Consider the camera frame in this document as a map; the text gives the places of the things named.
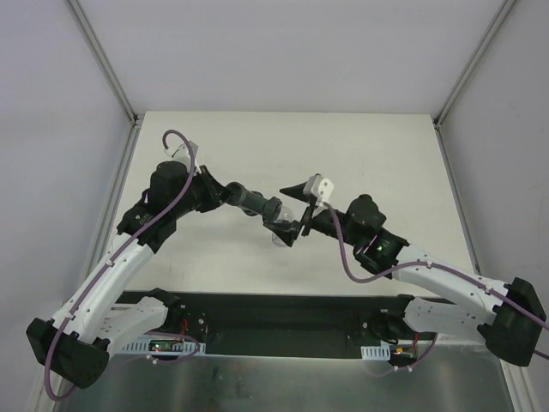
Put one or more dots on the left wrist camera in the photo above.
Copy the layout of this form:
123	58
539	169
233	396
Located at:
182	154

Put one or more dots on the grey pipe tee fitting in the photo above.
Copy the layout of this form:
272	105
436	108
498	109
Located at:
254	203

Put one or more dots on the white cable duct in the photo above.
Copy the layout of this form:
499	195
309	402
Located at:
159	346
376	353

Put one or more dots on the aluminium corner post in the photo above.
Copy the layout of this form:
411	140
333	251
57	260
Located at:
494	27
103	62

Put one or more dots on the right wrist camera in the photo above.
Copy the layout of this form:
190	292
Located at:
318	190

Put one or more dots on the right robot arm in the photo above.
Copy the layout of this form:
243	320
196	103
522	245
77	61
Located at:
507	317

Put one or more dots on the left aluminium corner post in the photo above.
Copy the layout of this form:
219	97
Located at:
103	62

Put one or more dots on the left white cable duct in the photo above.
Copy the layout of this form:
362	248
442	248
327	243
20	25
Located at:
159	346

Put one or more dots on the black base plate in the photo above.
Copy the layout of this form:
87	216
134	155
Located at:
325	327

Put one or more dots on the right white cable duct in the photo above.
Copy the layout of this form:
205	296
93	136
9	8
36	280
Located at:
376	353

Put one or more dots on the right aluminium corner post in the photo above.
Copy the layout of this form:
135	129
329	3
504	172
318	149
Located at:
494	27

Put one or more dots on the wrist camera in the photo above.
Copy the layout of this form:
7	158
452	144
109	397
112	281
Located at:
182	154
318	190

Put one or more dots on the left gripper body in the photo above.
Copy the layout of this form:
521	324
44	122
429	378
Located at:
213	185

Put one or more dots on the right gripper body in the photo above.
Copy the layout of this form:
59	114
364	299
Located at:
307	219

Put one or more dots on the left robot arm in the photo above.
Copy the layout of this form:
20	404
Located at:
78	341

